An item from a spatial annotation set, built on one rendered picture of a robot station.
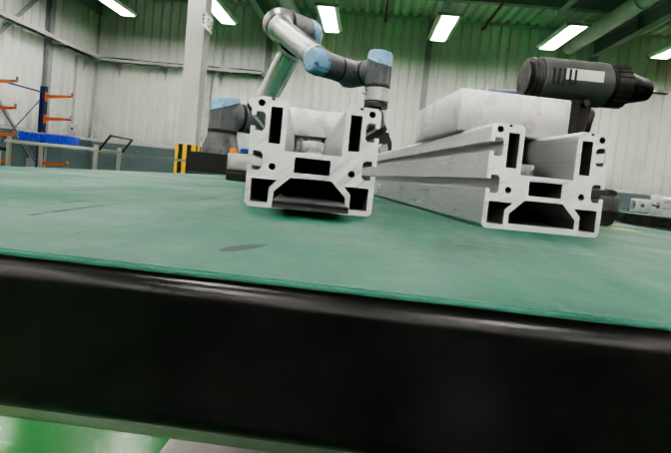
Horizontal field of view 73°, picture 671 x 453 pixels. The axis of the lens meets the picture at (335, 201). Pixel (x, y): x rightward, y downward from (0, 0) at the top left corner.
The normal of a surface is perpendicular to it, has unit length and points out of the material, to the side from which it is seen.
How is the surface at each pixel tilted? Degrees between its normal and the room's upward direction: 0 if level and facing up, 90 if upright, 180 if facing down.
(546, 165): 90
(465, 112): 90
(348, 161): 90
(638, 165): 90
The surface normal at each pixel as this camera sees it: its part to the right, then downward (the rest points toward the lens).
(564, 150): -0.99, -0.10
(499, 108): 0.07, 0.06
